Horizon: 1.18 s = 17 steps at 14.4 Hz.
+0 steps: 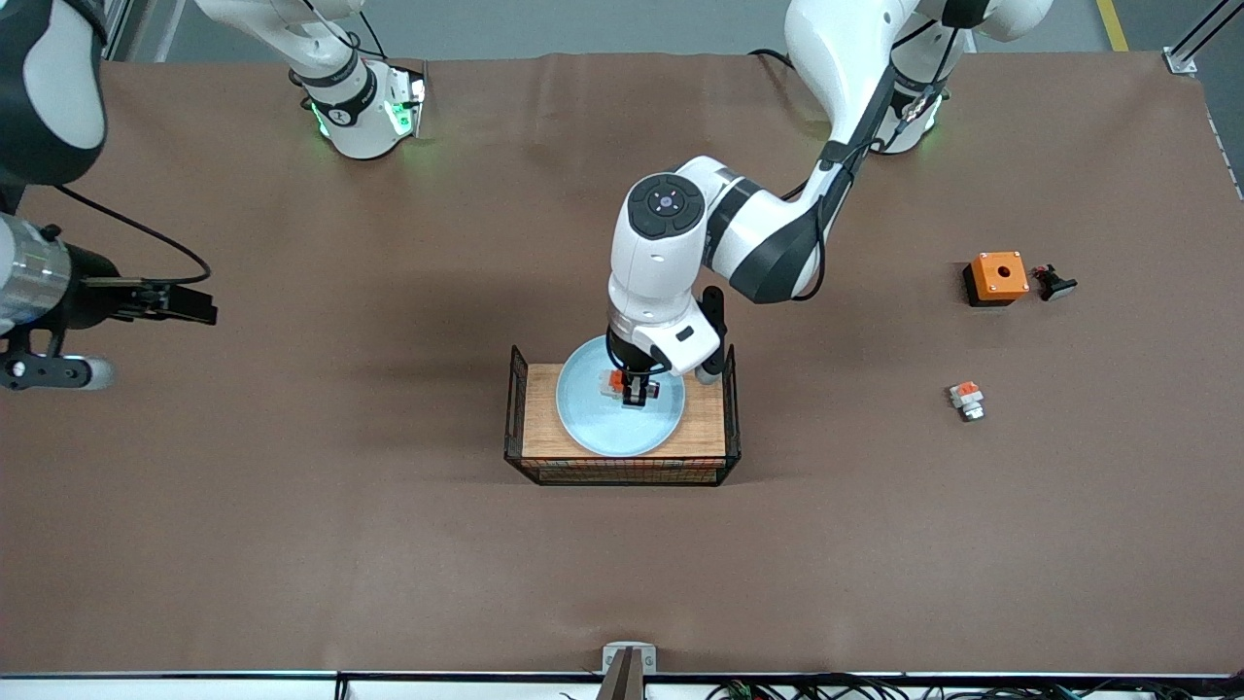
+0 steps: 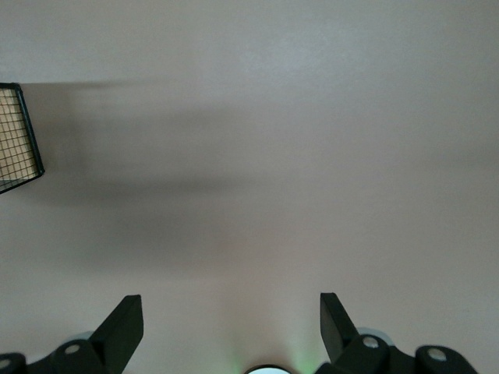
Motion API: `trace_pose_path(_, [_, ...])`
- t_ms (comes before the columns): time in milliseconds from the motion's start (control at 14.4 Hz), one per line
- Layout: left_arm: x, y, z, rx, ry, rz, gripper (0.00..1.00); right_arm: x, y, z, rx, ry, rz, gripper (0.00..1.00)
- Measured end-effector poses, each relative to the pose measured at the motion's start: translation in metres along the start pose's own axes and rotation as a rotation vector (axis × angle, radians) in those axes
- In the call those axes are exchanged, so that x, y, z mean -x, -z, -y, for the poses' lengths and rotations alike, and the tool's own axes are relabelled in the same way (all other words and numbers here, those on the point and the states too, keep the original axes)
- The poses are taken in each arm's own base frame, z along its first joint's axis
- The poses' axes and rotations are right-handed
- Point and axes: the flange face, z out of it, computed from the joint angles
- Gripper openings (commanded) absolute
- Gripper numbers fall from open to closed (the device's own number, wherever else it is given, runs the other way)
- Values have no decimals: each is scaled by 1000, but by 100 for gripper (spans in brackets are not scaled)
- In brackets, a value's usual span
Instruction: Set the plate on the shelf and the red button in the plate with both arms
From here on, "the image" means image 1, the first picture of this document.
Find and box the grey metal bracket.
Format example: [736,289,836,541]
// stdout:
[602,642,658,676]

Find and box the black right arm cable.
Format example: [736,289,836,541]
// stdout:
[53,185,212,285]

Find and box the white table edge rail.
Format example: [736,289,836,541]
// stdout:
[0,671,1244,700]

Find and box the brown camera post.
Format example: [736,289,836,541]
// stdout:
[595,648,646,700]

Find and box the orange button enclosure box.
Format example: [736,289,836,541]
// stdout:
[962,251,1031,308]

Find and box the brown table cover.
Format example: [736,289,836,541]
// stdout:
[0,51,1244,677]

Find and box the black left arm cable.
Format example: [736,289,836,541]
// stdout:
[814,29,955,293]

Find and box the black wire mesh basket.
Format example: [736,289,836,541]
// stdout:
[503,343,743,488]

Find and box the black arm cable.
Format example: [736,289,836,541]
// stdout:
[814,29,955,293]
[53,185,212,285]

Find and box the grey base connector box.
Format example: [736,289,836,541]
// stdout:
[384,64,429,138]

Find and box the light blue round plate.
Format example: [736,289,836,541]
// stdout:
[556,335,687,458]

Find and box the wooden board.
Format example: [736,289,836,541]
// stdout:
[522,364,728,460]

